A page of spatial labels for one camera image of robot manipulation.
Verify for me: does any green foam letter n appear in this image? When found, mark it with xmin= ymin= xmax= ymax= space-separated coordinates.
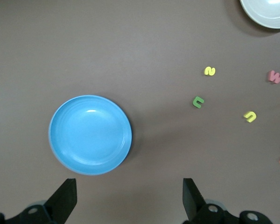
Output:
xmin=192 ymin=96 xmax=205 ymax=109

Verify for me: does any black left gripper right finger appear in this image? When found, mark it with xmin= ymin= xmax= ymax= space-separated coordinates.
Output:
xmin=182 ymin=178 xmax=273 ymax=224

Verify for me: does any yellow foam letter u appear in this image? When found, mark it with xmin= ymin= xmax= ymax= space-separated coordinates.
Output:
xmin=243 ymin=111 xmax=258 ymax=123

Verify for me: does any yellow foam letter s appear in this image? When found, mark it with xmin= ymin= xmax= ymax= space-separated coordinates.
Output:
xmin=203 ymin=66 xmax=216 ymax=77

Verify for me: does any blue plate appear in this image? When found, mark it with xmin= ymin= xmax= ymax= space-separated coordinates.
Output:
xmin=48 ymin=94 xmax=133 ymax=175

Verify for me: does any pink foam letter w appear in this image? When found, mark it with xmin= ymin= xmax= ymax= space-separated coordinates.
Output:
xmin=267 ymin=70 xmax=280 ymax=84

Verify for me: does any beige plate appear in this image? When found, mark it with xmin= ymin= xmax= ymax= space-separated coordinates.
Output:
xmin=239 ymin=0 xmax=280 ymax=29

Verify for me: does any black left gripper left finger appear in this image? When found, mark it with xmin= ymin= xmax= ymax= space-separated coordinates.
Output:
xmin=0 ymin=178 xmax=77 ymax=224

